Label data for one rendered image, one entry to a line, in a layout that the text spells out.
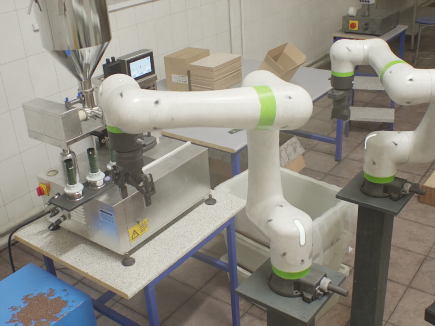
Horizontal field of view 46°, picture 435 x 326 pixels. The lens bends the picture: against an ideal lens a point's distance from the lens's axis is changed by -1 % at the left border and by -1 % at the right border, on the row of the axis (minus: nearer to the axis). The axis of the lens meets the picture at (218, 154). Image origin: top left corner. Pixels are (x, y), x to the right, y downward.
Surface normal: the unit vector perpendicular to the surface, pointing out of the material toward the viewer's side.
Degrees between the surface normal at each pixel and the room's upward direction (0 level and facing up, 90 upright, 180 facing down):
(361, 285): 90
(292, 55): 76
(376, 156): 90
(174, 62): 90
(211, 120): 106
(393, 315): 0
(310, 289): 81
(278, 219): 17
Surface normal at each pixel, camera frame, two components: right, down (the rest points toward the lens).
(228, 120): 0.27, 0.64
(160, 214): 0.80, 0.21
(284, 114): 0.37, 0.36
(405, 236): -0.06, -0.90
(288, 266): -0.25, 0.43
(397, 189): -0.61, 0.23
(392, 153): -0.04, 0.42
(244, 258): -0.69, 0.44
